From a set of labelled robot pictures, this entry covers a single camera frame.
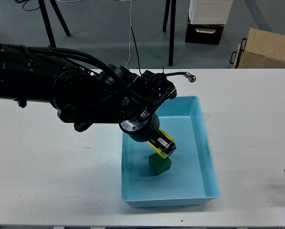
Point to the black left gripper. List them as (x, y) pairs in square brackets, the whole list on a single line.
[(146, 131)]

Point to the yellow wooden cube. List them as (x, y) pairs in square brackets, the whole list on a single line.
[(166, 145)]

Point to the green wooden cube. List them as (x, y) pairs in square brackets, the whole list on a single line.
[(159, 164)]

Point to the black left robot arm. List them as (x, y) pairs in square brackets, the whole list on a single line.
[(85, 91)]

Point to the dark brown drawer box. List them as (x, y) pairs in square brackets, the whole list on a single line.
[(204, 33)]

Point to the white plastic appliance box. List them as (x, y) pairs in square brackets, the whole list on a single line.
[(209, 12)]

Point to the light blue plastic bin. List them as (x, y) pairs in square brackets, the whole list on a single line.
[(191, 179)]

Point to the black right table legs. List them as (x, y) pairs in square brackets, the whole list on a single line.
[(170, 12)]

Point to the black table legs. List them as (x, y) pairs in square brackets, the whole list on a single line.
[(47, 23), (170, 12)]

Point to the black left table legs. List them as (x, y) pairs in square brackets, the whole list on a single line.
[(47, 23)]

